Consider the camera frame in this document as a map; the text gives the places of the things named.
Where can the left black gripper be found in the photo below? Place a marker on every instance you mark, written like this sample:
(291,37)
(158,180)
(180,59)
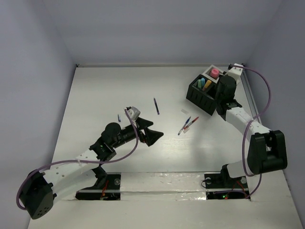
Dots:
(150,136)

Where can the purple pen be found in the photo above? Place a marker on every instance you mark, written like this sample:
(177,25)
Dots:
(156,106)

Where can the red blue pen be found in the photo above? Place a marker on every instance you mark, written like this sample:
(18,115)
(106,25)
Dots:
(189,124)

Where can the green highlighter marker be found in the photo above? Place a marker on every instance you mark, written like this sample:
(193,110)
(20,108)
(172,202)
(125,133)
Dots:
(199,84)

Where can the orange highlighter marker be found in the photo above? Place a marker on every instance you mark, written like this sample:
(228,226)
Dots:
(207,84)

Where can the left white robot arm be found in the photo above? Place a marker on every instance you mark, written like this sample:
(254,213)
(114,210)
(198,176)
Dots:
(44,186)

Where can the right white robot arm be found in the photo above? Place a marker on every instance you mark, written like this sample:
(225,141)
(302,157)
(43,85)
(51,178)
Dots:
(263,150)

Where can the black two-compartment pen holder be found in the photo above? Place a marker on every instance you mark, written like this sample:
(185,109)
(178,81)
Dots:
(204,99)

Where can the foil tape strip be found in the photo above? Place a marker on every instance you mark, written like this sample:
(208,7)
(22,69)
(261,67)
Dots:
(162,186)

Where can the white grey tray box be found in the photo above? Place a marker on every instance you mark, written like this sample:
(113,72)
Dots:
(206,74)

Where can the pink cylinder sharpener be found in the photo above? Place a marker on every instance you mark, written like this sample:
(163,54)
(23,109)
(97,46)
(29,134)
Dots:
(214,73)

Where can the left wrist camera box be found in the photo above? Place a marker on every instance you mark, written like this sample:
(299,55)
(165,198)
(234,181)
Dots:
(133,112)

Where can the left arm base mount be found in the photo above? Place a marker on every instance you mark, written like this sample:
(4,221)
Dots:
(106,187)

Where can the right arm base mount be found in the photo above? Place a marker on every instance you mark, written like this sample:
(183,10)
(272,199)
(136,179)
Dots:
(219,188)

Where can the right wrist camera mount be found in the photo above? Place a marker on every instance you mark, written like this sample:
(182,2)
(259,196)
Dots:
(235,71)

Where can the aluminium rail right edge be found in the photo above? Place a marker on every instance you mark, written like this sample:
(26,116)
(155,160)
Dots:
(249,94)

